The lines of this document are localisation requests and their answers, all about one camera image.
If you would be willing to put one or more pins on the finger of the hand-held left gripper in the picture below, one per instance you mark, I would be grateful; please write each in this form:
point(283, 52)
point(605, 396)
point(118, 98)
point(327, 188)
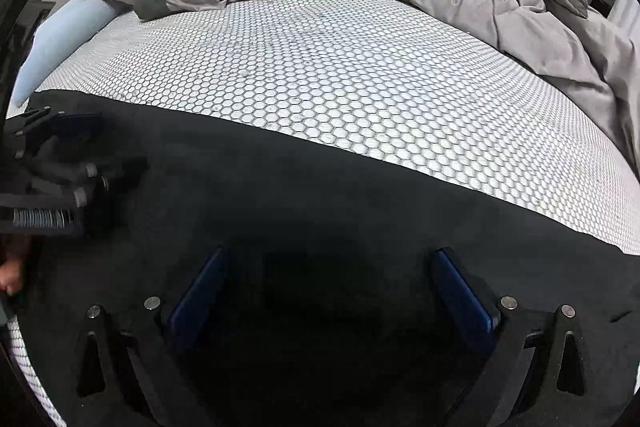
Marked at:
point(65, 124)
point(100, 177)

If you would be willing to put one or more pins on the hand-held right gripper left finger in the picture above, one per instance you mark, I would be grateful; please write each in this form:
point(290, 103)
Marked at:
point(197, 297)

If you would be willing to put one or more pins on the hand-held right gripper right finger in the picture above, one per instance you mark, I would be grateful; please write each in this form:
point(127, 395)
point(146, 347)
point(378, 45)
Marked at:
point(462, 297)

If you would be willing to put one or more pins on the black pants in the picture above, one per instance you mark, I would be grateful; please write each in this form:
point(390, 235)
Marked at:
point(300, 187)

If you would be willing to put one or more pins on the person's left hand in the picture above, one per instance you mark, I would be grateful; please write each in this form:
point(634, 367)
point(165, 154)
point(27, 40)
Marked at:
point(10, 274)

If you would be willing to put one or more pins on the light blue bolster pillow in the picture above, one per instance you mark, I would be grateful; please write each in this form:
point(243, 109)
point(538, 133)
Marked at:
point(65, 32)

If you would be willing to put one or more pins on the bed with honeycomb sheet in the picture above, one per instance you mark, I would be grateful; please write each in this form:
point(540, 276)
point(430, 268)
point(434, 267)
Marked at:
point(325, 72)

